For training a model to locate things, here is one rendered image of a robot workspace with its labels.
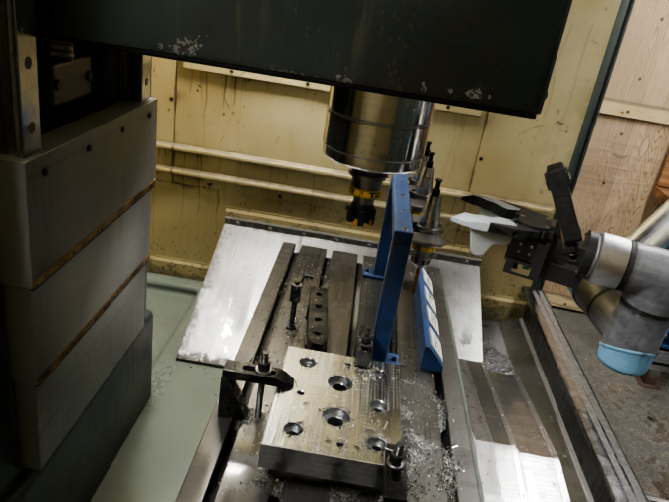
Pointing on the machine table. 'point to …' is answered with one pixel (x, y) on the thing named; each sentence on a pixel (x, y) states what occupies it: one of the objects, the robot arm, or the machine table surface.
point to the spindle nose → (376, 130)
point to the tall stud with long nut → (294, 303)
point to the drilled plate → (317, 460)
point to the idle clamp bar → (316, 311)
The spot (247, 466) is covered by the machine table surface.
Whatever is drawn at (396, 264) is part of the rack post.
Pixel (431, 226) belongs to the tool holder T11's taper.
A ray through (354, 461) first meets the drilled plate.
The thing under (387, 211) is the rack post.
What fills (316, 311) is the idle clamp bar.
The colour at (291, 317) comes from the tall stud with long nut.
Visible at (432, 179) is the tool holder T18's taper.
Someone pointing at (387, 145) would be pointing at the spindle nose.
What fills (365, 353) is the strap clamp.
